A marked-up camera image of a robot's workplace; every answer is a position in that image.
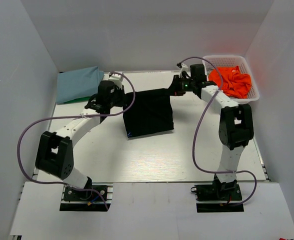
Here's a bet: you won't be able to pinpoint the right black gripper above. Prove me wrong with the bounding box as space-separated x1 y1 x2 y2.
165 75 196 96

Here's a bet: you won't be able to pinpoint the black t-shirt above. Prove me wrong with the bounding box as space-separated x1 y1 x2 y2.
122 88 174 139

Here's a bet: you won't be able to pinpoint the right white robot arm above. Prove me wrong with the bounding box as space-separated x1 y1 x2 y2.
169 63 254 200

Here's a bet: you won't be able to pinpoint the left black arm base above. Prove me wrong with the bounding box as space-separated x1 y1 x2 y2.
59 183 113 212

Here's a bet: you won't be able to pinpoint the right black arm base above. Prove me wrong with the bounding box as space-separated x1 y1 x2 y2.
190 177 244 213

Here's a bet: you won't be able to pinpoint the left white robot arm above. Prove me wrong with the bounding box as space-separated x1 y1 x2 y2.
35 79 125 200

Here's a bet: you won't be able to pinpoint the folded green t-shirt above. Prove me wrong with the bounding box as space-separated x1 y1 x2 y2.
63 96 91 104

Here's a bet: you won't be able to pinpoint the white plastic basket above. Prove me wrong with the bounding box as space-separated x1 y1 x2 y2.
203 55 260 104

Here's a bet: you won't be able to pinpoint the folded blue-grey t-shirt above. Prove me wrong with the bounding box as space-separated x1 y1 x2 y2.
56 66 104 104

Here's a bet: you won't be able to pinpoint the crumpled orange t-shirt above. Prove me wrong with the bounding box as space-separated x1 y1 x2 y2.
217 66 252 99

